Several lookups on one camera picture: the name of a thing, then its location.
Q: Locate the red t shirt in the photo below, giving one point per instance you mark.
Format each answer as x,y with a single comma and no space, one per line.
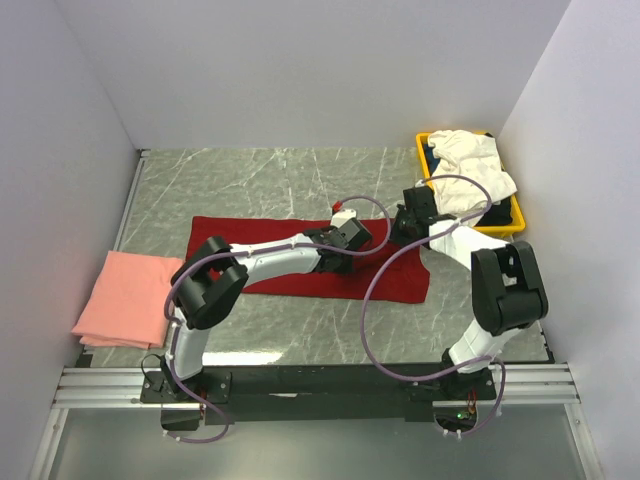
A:
406,280

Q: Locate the black garment in bin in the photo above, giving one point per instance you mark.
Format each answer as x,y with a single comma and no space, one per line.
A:
499,215

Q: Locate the yellow plastic bin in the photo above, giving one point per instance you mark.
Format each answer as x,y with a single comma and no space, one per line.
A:
517,226

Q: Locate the white t shirt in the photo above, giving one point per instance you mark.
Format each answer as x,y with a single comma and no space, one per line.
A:
474,156

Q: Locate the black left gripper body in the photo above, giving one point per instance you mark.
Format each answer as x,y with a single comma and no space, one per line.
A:
346,266

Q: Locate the folded pink t shirt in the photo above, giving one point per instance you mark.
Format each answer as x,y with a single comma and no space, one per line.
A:
126,304

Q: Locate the blue garment in bin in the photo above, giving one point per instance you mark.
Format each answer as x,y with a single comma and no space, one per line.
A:
432,161

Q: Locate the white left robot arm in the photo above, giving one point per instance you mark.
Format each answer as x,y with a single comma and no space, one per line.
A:
205,289

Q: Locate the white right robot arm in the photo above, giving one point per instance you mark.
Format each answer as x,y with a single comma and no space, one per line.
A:
507,291

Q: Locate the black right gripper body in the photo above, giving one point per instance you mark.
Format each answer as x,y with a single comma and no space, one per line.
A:
401,228

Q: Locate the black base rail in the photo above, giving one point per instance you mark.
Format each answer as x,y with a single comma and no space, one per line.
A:
329,392

